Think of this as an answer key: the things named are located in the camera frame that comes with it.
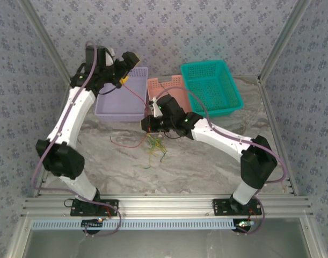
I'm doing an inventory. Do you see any purple plastic basket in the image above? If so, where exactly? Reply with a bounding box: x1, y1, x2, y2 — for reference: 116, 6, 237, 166
94, 66, 149, 123

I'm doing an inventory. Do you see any pink plastic basket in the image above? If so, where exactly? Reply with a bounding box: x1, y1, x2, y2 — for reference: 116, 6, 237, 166
147, 75, 193, 134

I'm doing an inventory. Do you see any teal plastic basket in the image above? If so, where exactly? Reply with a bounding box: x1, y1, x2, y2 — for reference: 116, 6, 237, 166
180, 60, 244, 119

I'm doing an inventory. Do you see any grey metal panel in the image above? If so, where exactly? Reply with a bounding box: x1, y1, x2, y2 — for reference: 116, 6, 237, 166
6, 217, 327, 258

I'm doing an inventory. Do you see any small circuit board with LED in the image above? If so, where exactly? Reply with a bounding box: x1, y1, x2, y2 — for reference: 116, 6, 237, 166
81, 218, 105, 230
235, 219, 255, 232

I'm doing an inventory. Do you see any aluminium corner post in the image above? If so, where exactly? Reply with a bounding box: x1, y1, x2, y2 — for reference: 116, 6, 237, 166
257, 0, 314, 81
18, 0, 74, 84

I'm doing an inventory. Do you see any aluminium mounting rail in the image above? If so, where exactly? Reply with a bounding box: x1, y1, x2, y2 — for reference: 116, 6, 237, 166
21, 193, 314, 219

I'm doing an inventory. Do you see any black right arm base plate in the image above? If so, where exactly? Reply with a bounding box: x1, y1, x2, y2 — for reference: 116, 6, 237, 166
212, 198, 263, 217

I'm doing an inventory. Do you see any light blue slotted cable duct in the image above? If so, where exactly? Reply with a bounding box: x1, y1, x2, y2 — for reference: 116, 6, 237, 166
31, 219, 238, 231

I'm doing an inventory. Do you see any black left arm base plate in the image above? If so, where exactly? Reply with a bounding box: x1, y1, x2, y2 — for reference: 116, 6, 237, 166
70, 198, 120, 217

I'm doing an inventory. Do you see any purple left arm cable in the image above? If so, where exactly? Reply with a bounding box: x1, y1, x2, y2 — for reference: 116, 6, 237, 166
31, 40, 122, 238

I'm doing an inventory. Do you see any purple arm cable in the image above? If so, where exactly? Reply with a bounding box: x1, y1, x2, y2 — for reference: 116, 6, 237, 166
31, 40, 122, 238
156, 86, 289, 236

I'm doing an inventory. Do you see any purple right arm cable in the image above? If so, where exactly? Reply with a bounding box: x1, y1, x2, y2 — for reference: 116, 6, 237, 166
156, 86, 289, 236

